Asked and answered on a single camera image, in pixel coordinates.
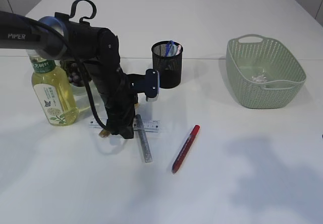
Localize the purple artificial grape bunch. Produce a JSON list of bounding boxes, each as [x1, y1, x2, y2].
[[60, 61, 84, 87]]

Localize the green wavy glass bowl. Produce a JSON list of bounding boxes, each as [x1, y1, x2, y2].
[[70, 81, 97, 96]]

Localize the silver glitter pen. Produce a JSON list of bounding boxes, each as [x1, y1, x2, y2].
[[135, 114, 153, 163]]

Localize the red glitter pen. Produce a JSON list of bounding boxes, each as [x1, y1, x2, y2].
[[172, 125, 200, 174]]

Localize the black mesh pen holder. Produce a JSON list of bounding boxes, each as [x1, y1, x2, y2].
[[151, 40, 183, 89]]

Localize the yellow tea bottle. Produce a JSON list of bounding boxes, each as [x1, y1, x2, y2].
[[27, 50, 79, 126]]

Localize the green woven plastic basket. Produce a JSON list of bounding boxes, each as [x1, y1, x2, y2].
[[226, 34, 306, 109]]

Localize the clear plastic sheet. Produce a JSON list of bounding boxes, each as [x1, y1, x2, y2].
[[250, 68, 268, 83]]

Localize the pink scissors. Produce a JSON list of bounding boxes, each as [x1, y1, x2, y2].
[[176, 44, 182, 55]]

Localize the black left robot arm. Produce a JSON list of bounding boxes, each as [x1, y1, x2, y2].
[[1, 12, 136, 139]]

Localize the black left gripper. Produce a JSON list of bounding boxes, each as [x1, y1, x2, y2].
[[104, 100, 135, 139]]

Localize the clear plastic ruler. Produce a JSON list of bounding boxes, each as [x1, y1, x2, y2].
[[89, 119, 160, 133]]

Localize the gold glitter pen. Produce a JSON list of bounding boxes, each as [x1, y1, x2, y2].
[[98, 103, 139, 138]]

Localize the blue scissors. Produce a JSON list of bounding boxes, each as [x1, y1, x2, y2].
[[165, 40, 178, 57]]

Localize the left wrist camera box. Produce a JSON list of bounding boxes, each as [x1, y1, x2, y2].
[[127, 69, 161, 102]]

